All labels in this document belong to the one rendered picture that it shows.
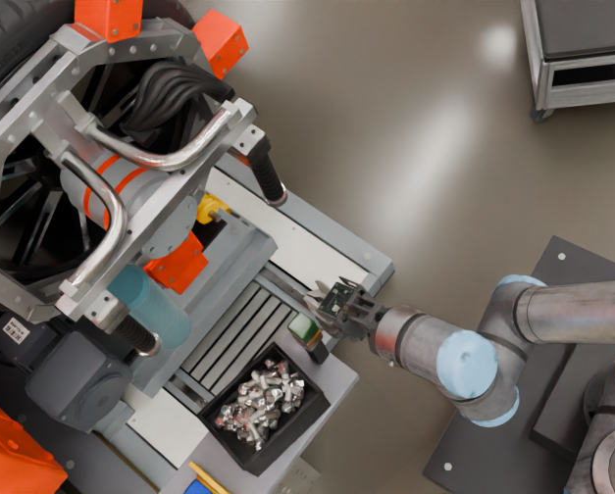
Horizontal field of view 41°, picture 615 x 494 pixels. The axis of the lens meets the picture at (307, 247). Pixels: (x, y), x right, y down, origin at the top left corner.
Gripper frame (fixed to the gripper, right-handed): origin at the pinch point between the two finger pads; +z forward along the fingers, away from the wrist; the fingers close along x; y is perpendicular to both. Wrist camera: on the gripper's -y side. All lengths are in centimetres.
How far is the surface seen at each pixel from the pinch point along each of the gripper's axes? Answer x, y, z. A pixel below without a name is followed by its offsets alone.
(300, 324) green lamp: 4.6, -2.4, 1.5
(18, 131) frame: 9, 53, 16
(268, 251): -16, -34, 57
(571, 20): -98, -32, 13
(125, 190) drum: 5.3, 33.4, 16.1
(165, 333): 18.6, 0.1, 28.0
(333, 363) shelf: 4.4, -22.6, 7.8
